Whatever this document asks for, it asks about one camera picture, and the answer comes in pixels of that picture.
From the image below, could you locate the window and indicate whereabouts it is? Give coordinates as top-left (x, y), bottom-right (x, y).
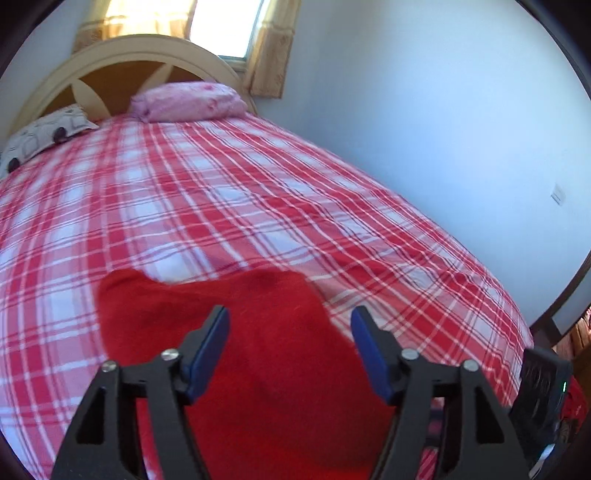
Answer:
top-left (189, 0), bottom-right (264, 61)

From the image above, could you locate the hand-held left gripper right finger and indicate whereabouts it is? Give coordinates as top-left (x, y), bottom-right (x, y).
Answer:
top-left (351, 306), bottom-right (529, 480)

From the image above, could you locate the yellow floral curtain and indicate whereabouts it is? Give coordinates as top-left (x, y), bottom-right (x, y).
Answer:
top-left (73, 0), bottom-right (198, 52)
top-left (244, 0), bottom-right (302, 99)

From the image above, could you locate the white black patterned pillow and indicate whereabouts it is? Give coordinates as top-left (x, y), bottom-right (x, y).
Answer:
top-left (0, 104), bottom-right (100, 181)

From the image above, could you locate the pink pillow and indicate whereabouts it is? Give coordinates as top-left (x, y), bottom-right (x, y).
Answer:
top-left (128, 82), bottom-right (250, 123)

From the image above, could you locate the cream wooden headboard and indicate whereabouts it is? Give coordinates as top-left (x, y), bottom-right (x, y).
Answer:
top-left (9, 34), bottom-right (258, 139)

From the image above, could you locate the dark wooden door frame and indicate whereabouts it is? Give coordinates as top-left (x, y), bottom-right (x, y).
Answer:
top-left (530, 251), bottom-right (591, 352)

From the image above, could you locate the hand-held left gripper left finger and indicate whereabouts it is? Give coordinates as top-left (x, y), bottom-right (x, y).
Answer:
top-left (50, 305), bottom-right (230, 480)

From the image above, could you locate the red knitted sweater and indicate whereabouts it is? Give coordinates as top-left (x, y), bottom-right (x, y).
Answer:
top-left (98, 268), bottom-right (444, 480)

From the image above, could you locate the red cloth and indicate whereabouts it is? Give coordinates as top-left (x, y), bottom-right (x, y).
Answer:
top-left (556, 376), bottom-right (589, 444)

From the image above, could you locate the bed with red plaid sheet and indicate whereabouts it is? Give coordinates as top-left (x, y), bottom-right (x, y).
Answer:
top-left (0, 113), bottom-right (536, 480)

